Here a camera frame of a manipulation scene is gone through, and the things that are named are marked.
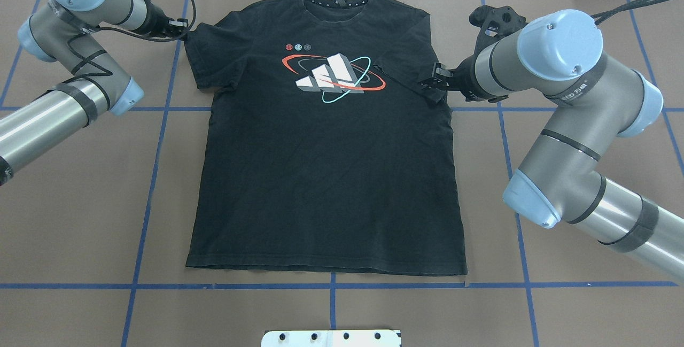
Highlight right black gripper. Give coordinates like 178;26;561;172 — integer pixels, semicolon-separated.
418;56;481;102

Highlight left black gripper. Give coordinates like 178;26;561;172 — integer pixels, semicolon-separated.
143;4;191;40

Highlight black graphic t-shirt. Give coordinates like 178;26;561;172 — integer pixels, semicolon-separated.
185;0;468;276

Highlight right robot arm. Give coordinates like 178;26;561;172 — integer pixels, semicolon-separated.
420;5;683;283

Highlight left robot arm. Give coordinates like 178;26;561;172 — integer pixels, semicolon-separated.
1;0;195;184

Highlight black braided cable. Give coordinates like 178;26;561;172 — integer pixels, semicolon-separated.
94;0;194;43

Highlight white camera mast base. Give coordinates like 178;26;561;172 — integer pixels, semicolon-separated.
261;328;402;346

